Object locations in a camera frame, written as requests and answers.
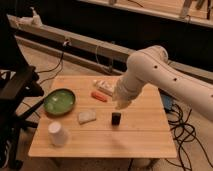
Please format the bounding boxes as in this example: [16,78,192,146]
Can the long grey beam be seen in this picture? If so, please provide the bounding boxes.
[8,15,213,84]

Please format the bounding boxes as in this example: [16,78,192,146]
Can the black eraser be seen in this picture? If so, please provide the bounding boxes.
[111,112,121,126]

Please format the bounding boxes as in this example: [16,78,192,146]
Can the orange carrot toy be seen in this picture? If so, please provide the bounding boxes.
[91,91,107,102]

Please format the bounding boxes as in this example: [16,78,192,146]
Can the white hanging cable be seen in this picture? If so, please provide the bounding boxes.
[94,42,131,75]

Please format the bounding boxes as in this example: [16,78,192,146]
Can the green round plate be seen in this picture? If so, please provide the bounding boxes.
[43,88,76,116]

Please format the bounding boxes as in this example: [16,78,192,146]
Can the white spray bottle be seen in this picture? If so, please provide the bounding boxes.
[19,7,43,27]

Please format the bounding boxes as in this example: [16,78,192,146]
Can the black floor cables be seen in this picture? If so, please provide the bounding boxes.
[165,103,213,171]

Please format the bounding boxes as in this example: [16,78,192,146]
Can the black office chair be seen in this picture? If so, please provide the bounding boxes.
[0,10,44,170]

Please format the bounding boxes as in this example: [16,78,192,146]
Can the wooden table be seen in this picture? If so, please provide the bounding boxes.
[29,76,177,158]

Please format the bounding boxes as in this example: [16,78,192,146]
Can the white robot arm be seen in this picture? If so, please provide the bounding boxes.
[113,45,213,122]

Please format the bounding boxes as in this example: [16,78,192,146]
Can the blue box on floor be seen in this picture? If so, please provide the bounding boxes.
[161,94,173,110]

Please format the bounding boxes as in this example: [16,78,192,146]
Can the white tube package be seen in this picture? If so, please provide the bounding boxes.
[93,80,114,96]

